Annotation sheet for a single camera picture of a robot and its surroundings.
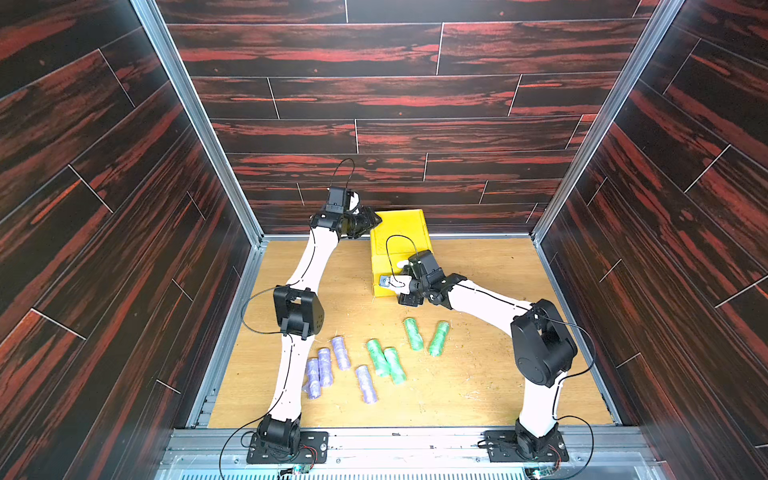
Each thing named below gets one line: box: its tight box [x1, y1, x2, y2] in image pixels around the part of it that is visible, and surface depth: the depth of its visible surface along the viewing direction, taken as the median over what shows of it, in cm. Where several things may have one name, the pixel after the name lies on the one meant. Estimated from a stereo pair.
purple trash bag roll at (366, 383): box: [355, 365, 378, 404], surface depth 85 cm
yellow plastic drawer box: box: [370, 209, 432, 298], surface depth 95 cm
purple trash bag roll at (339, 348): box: [332, 335, 351, 371], surface depth 90 cm
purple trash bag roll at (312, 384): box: [302, 358, 321, 400], surface depth 85 cm
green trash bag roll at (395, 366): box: [382, 346, 407, 385], surface depth 88 cm
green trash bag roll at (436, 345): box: [428, 320, 451, 357], surface depth 93 cm
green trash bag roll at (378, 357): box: [366, 338, 391, 378], surface depth 88 cm
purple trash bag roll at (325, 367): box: [318, 347, 333, 388], surface depth 87 cm
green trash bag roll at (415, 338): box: [404, 318, 424, 352], surface depth 92 cm
